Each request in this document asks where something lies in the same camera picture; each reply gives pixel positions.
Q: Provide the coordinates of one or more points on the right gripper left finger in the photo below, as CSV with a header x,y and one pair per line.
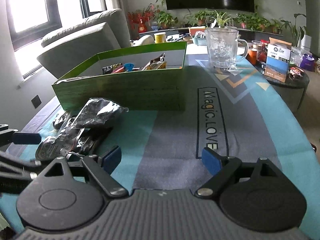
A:
x,y
97,171

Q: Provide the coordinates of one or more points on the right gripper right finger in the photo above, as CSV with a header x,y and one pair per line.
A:
x,y
225,171

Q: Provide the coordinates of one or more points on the black yellow snack packet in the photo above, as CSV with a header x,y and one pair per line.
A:
x,y
109,69

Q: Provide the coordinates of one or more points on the silver grey snack packet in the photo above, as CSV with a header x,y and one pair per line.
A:
x,y
70,143

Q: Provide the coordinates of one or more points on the dark shiny snack bag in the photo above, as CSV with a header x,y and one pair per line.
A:
x,y
99,112

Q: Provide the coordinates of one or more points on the blue patterned table mat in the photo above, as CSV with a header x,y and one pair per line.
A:
x,y
237,114

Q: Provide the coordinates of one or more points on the green cardboard box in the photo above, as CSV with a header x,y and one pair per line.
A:
x,y
151,78

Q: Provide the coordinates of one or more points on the round dark side table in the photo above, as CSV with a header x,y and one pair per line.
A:
x,y
292,91

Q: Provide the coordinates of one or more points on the orange lidded jar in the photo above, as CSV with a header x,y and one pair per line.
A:
x,y
252,56

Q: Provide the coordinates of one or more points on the grey armchair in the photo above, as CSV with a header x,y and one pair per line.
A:
x,y
65,48

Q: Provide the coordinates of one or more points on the white blue carton box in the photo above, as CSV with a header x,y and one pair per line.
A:
x,y
278,59

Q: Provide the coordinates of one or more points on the clear glass mug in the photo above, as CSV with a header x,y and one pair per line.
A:
x,y
222,47

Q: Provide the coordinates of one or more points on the blue grey tray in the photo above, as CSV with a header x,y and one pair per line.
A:
x,y
199,41

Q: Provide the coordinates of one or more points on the purple gift bag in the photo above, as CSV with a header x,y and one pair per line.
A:
x,y
307,63

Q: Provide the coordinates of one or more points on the yellow canister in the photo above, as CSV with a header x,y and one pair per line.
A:
x,y
160,37

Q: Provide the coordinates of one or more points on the black wall socket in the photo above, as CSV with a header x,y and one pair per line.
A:
x,y
36,101

